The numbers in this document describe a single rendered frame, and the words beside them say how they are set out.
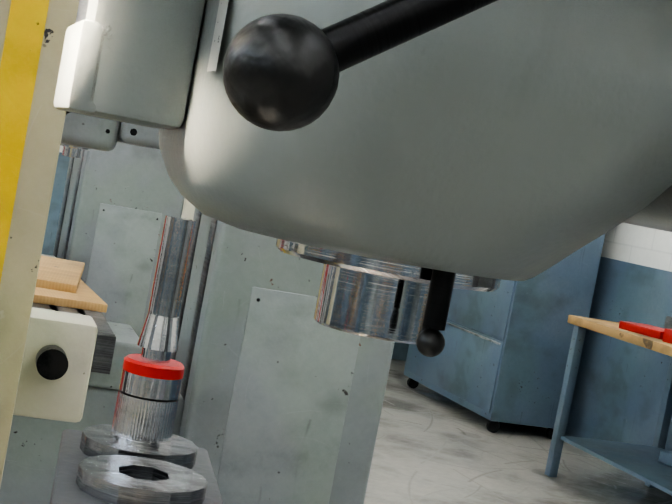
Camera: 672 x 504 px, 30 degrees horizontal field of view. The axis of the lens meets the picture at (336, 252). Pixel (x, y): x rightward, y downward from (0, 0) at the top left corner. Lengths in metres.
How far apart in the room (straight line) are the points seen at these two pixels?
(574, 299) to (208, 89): 7.53
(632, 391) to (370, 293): 7.27
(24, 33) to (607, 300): 6.24
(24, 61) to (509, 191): 1.80
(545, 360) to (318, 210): 7.49
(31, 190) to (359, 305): 1.74
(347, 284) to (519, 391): 7.39
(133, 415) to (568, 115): 0.62
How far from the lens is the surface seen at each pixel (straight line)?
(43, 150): 2.17
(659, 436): 7.21
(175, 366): 0.96
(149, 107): 0.42
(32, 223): 2.17
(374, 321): 0.45
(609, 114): 0.40
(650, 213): 0.52
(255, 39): 0.31
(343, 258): 0.43
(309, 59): 0.31
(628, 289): 7.87
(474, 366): 8.02
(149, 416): 0.95
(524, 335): 7.77
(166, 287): 0.95
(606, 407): 7.91
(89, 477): 0.86
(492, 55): 0.38
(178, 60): 0.42
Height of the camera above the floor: 1.33
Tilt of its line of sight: 3 degrees down
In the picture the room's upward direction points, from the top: 11 degrees clockwise
